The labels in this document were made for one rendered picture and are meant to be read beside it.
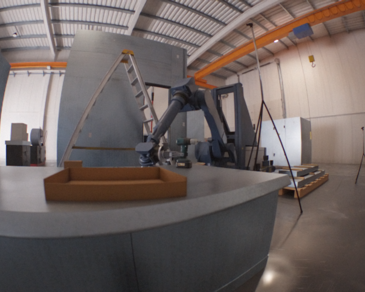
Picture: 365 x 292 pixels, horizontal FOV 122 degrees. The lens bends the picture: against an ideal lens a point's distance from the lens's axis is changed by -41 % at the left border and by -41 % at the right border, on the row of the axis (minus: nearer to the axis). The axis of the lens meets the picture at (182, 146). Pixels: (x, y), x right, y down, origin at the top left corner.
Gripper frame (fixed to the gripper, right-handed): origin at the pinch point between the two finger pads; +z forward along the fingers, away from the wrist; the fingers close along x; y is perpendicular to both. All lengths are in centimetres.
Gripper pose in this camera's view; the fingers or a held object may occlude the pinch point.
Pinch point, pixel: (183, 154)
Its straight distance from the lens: 132.1
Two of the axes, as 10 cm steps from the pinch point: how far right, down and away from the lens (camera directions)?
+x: -4.1, -0.2, -9.1
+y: -0.1, 10.0, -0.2
